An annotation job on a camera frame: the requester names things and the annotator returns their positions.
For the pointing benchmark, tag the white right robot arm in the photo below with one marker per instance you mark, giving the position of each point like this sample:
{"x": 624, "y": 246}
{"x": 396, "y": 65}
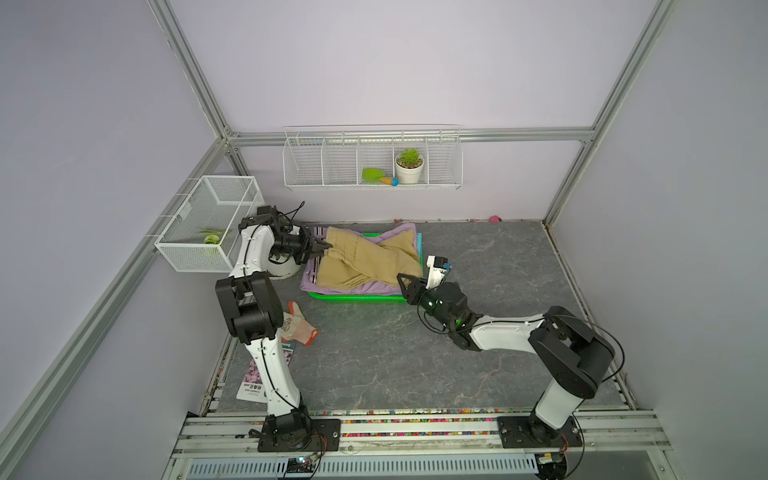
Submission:
{"x": 575, "y": 355}

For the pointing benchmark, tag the white wire wall shelf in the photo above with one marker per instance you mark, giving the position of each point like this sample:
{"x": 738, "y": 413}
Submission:
{"x": 334, "y": 157}

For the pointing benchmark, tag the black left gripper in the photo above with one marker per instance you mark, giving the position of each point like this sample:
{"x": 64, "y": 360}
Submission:
{"x": 307, "y": 245}

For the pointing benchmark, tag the small potted succulent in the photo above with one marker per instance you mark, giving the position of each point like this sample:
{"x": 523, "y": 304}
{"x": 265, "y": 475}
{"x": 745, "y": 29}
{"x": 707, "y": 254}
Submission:
{"x": 408, "y": 167}

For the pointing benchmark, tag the flower seed packet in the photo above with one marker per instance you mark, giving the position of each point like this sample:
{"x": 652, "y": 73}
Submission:
{"x": 251, "y": 388}

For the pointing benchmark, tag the aluminium front rail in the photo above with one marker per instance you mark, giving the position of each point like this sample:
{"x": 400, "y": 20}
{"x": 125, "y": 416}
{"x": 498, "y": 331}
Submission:
{"x": 429, "y": 444}

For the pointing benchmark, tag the green toy shovel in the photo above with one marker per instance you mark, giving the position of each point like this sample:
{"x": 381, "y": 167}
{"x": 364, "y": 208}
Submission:
{"x": 377, "y": 176}

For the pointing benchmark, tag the tan pants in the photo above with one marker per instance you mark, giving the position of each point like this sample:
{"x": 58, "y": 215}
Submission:
{"x": 354, "y": 260}

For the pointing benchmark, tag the white wire side basket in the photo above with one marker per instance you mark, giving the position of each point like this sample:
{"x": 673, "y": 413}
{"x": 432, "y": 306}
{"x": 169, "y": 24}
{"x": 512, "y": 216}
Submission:
{"x": 217, "y": 202}

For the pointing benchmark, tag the green leaf toy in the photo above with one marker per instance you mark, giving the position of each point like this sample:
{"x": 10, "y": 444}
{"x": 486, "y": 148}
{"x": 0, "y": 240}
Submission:
{"x": 212, "y": 236}

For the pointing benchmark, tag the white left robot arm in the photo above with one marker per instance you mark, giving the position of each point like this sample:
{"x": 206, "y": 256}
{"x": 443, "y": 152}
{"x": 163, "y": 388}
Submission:
{"x": 250, "y": 305}

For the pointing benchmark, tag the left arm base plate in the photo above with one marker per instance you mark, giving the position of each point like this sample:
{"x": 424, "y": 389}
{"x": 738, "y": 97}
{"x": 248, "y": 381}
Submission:
{"x": 286, "y": 434}

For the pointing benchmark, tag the red white work glove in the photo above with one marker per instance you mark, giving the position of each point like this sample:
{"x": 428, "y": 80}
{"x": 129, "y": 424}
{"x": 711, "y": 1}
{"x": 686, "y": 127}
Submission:
{"x": 296, "y": 327}

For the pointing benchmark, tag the purple pants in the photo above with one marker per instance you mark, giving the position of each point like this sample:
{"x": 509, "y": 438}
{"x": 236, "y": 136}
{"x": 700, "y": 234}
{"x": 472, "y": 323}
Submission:
{"x": 373, "y": 287}

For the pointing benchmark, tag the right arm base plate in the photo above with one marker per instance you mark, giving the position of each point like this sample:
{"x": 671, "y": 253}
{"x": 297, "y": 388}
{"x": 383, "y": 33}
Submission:
{"x": 519, "y": 432}

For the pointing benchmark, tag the green plastic basket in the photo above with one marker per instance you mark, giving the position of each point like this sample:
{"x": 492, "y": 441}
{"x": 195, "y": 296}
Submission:
{"x": 360, "y": 296}

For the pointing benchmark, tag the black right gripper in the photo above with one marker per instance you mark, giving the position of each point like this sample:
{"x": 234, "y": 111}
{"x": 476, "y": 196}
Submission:
{"x": 415, "y": 288}

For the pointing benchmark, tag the large green potted plant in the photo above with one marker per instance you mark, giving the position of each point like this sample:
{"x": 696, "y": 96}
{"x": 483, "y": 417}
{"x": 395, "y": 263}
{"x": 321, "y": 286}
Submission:
{"x": 281, "y": 263}

